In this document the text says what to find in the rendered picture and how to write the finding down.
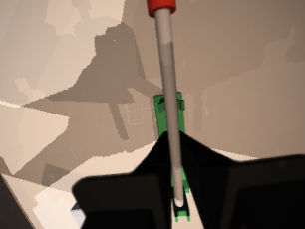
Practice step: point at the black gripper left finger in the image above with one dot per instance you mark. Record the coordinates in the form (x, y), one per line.
(147, 186)

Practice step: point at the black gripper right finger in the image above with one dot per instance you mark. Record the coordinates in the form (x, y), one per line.
(214, 179)

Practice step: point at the grey pin with red cap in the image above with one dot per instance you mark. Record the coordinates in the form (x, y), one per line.
(161, 11)

